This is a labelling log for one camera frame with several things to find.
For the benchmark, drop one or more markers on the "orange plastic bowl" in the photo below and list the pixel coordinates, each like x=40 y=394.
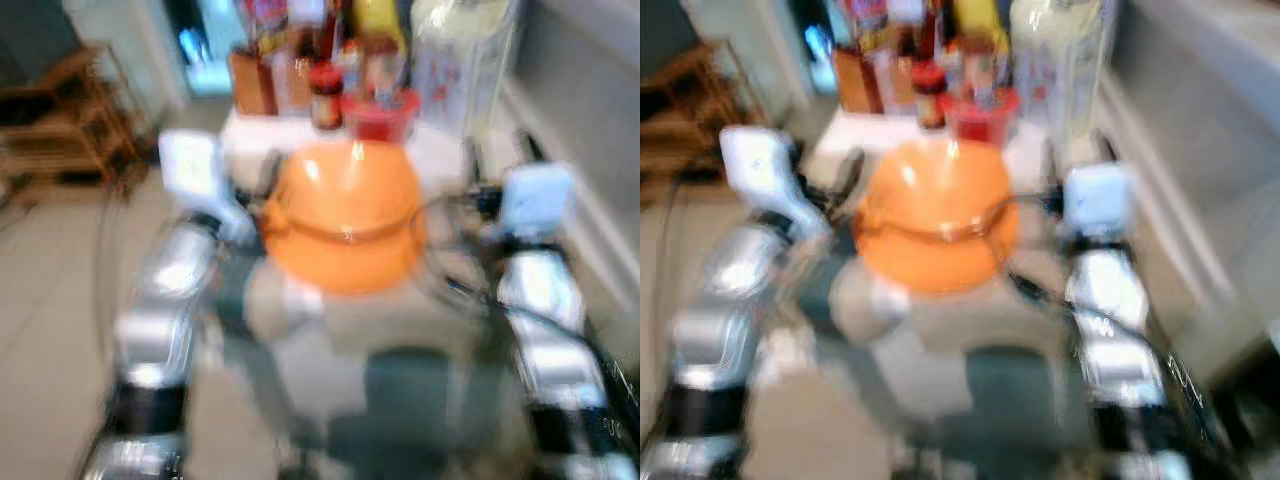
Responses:
x=340 y=190
x=935 y=190

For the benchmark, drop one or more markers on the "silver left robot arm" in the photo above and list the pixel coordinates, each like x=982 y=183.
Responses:
x=720 y=310
x=165 y=300

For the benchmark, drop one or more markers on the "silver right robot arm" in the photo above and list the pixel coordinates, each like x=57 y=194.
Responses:
x=1115 y=320
x=545 y=320

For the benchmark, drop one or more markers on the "small white side table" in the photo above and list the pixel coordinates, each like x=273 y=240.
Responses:
x=1030 y=155
x=440 y=155

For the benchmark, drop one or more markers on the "red plastic container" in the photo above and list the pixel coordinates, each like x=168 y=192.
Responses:
x=382 y=118
x=982 y=118

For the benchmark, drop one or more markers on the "brown carton box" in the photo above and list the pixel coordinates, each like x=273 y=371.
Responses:
x=858 y=80
x=252 y=82

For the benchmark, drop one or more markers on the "red-lidded dark sauce jar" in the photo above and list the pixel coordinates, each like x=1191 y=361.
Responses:
x=929 y=96
x=326 y=98

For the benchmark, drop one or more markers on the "large clear plastic bottle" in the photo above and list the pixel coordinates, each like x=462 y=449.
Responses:
x=465 y=60
x=1063 y=60

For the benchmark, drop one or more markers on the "yellow bottle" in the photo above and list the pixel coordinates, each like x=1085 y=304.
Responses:
x=980 y=22
x=378 y=22

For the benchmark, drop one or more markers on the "brown wooden shelf rack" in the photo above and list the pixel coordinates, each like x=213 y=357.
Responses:
x=70 y=125
x=700 y=115

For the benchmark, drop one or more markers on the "grey robot torso and legs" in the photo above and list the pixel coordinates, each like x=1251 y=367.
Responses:
x=390 y=390
x=970 y=390

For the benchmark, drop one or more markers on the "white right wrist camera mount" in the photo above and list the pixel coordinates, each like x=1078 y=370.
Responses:
x=1098 y=200
x=535 y=200

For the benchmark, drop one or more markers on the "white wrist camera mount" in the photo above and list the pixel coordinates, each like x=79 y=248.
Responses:
x=195 y=170
x=1098 y=200
x=535 y=200
x=765 y=170

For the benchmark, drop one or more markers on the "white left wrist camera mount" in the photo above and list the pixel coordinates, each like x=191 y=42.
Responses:
x=765 y=170
x=195 y=170

